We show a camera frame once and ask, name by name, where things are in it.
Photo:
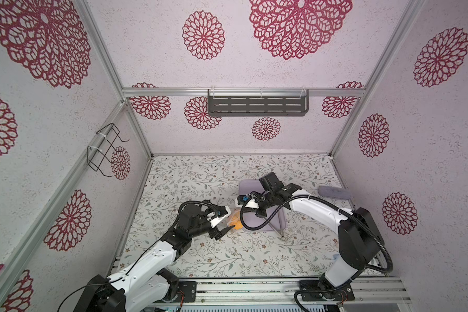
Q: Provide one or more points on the black wire wall rack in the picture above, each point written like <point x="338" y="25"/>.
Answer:
<point x="109" y="157"/>

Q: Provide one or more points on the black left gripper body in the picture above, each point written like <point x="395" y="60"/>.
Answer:
<point x="204" y="227"/>

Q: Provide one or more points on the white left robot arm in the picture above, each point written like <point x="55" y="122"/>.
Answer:
<point x="148" y="280"/>

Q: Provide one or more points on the clear resealable bag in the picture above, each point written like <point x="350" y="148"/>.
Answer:
<point x="235" y="214"/>

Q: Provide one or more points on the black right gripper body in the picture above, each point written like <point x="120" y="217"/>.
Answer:
<point x="261" y="205"/>

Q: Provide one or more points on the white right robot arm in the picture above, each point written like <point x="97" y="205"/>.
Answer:
<point x="361" y="245"/>

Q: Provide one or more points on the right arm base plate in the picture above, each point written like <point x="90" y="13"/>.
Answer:
<point x="315" y="290"/>

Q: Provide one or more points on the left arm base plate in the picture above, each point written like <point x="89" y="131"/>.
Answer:
<point x="184" y="292"/>

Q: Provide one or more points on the grey slotted wall shelf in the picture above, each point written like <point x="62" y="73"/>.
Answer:
<point x="258" y="106"/>

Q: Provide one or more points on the lavender plastic tray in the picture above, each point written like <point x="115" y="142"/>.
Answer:
<point x="245" y="187"/>

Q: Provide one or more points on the grey fabric glasses case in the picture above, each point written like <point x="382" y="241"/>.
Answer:
<point x="334" y="192"/>

